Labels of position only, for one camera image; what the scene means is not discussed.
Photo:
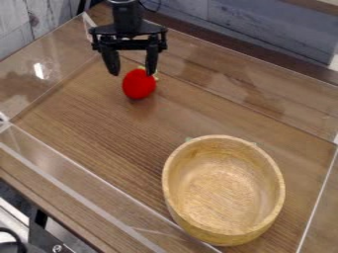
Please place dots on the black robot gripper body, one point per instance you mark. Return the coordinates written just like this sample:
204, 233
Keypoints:
151, 33

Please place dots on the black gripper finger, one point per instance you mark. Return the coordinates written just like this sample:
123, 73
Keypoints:
152, 58
111, 60

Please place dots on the red plush strawberry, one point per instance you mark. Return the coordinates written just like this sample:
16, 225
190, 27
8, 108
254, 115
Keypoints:
139, 84

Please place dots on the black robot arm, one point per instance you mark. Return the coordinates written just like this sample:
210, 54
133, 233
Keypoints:
127, 16

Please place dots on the oval wooden bowl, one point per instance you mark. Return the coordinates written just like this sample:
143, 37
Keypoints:
223, 189

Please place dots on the clear acrylic corner bracket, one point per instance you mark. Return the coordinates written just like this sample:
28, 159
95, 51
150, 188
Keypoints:
87, 24

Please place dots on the clear acrylic enclosure wall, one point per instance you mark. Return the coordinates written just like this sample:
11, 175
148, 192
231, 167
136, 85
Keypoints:
107, 218

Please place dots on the black metal table bracket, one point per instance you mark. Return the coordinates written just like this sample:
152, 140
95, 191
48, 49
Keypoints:
40, 237

